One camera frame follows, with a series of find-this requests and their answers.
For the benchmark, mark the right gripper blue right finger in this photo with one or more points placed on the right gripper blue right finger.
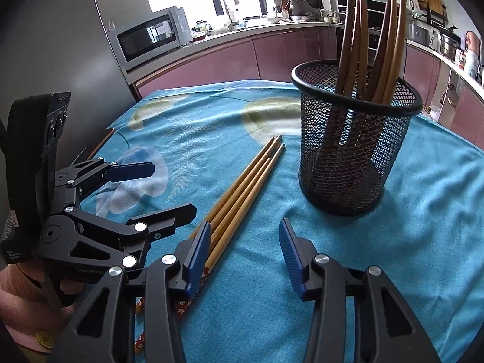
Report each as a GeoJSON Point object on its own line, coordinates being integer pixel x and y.
{"type": "Point", "coordinates": [298, 254]}

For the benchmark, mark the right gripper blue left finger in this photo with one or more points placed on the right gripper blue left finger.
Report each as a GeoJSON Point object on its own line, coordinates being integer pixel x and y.
{"type": "Point", "coordinates": [192, 254]}

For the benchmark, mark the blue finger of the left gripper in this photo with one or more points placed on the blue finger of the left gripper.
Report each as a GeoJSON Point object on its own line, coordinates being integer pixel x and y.
{"type": "Point", "coordinates": [124, 172]}
{"type": "Point", "coordinates": [162, 224]}

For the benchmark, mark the black mesh utensil cup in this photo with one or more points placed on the black mesh utensil cup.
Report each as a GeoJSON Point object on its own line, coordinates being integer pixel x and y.
{"type": "Point", "coordinates": [348, 146]}

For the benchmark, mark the pink sleeve forearm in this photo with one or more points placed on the pink sleeve forearm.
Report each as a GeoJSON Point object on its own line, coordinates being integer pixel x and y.
{"type": "Point", "coordinates": [25, 310]}

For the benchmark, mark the left hand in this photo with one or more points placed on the left hand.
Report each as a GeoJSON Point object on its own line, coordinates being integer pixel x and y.
{"type": "Point", "coordinates": [60, 293]}

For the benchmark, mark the blue floral tablecloth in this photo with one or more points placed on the blue floral tablecloth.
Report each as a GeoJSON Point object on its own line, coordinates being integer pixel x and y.
{"type": "Point", "coordinates": [426, 233]}

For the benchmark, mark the silver microwave oven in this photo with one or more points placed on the silver microwave oven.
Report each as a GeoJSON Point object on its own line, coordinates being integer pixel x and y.
{"type": "Point", "coordinates": [159, 33]}

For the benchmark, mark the pink lower cabinets left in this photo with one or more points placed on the pink lower cabinets left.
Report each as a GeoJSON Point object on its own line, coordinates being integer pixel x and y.
{"type": "Point", "coordinates": [267, 53]}

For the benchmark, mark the pink cabinets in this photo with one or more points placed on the pink cabinets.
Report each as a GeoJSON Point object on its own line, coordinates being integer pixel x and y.
{"type": "Point", "coordinates": [267, 53]}
{"type": "Point", "coordinates": [451, 98]}

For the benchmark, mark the pink lower cabinets right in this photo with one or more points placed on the pink lower cabinets right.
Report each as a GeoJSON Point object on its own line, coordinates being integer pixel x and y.
{"type": "Point", "coordinates": [451, 98]}

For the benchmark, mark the steel pot on counter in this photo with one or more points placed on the steel pot on counter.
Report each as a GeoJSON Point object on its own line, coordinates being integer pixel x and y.
{"type": "Point", "coordinates": [449, 44]}

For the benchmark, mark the black dish rack shelf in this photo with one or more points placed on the black dish rack shelf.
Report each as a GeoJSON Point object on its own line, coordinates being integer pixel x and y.
{"type": "Point", "coordinates": [432, 12]}

